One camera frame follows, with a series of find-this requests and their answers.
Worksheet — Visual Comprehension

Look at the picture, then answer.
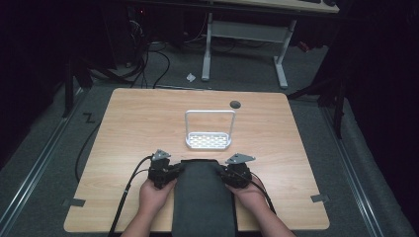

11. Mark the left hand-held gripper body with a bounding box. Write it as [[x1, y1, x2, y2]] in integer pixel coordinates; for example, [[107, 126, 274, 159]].
[[147, 148, 174, 191]]

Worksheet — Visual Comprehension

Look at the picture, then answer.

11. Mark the black floor cable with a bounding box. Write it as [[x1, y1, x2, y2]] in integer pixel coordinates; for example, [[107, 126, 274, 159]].
[[74, 121, 101, 184]]

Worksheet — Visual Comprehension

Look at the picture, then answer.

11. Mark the person's left hand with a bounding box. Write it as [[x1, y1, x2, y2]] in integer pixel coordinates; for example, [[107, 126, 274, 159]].
[[137, 179, 178, 215]]

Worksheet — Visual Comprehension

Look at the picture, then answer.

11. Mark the metal floor rail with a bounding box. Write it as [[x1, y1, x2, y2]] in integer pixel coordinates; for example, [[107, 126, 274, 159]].
[[320, 107, 385, 237], [0, 88, 86, 233]]

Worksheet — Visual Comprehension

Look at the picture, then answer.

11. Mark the bundle of black cables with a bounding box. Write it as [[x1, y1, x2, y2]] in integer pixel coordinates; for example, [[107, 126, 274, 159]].
[[125, 39, 172, 90]]

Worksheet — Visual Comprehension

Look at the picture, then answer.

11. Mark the white-legged desk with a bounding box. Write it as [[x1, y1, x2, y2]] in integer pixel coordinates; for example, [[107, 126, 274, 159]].
[[201, 0, 341, 90]]

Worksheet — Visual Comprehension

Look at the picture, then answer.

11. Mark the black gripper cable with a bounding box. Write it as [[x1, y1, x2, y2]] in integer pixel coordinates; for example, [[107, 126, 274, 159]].
[[108, 155, 154, 237], [244, 171, 277, 215]]

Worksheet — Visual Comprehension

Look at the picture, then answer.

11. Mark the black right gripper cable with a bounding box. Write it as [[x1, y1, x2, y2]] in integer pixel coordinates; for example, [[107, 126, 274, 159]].
[[244, 171, 277, 215]]

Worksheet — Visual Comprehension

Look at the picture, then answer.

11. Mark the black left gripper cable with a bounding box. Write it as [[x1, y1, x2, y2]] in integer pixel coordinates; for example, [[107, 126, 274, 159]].
[[108, 155, 154, 237]]

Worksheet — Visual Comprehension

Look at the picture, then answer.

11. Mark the white metal rack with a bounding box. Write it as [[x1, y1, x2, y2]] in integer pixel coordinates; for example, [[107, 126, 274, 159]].
[[184, 109, 237, 151]]

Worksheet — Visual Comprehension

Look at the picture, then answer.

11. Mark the black metal stand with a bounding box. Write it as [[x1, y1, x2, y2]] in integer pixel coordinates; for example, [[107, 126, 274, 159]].
[[286, 77, 348, 140], [61, 54, 94, 119]]

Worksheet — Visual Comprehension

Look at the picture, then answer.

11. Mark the dark grey cloth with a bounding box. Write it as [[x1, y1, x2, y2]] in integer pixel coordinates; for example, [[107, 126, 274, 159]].
[[171, 158, 239, 237]]

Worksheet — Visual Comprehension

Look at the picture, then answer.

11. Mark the person's right hand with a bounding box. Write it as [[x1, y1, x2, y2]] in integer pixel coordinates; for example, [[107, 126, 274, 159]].
[[224, 180, 267, 210]]

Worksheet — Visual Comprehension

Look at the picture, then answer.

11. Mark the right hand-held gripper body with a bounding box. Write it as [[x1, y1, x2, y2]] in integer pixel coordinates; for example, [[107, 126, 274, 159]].
[[224, 152, 257, 190]]

